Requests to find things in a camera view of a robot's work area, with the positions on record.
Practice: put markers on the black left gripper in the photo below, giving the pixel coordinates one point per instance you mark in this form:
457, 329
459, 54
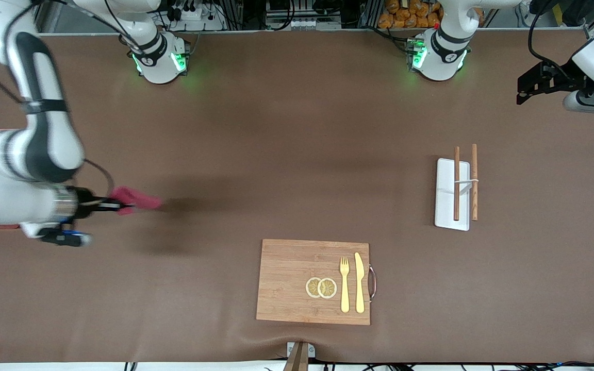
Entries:
559, 79

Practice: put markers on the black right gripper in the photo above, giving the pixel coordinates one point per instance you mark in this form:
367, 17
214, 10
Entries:
86, 199

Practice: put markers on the pink fleece cloth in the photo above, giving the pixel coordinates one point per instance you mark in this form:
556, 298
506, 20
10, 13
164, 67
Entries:
139, 198

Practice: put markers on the wooden rod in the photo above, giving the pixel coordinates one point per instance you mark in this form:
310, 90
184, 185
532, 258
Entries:
475, 165
457, 206

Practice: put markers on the white zip tie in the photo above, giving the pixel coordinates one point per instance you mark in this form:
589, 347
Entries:
466, 183

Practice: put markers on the orange snack packages pile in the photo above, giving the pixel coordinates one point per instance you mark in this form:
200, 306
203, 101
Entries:
410, 15

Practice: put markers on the white rectangular tray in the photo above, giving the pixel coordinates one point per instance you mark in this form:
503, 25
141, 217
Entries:
444, 206

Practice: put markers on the wooden cutting board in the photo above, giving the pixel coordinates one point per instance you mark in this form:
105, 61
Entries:
286, 283

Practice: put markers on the white power strip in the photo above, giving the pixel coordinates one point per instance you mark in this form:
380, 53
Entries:
194, 15

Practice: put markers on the lemon slice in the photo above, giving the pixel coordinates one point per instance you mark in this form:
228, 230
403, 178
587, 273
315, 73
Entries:
329, 288
311, 287

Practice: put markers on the brown wooden bar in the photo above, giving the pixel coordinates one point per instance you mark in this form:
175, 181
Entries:
297, 360

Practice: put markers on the grey electronic equipment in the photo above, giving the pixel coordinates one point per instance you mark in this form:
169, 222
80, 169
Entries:
302, 15

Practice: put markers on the yellow plastic fork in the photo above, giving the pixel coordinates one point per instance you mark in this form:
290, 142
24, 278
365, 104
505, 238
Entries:
345, 293

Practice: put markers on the yellow plastic knife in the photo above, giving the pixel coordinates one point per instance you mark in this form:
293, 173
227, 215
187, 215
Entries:
360, 283

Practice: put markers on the metal table bracket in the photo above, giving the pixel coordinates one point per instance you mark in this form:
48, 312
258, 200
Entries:
310, 350

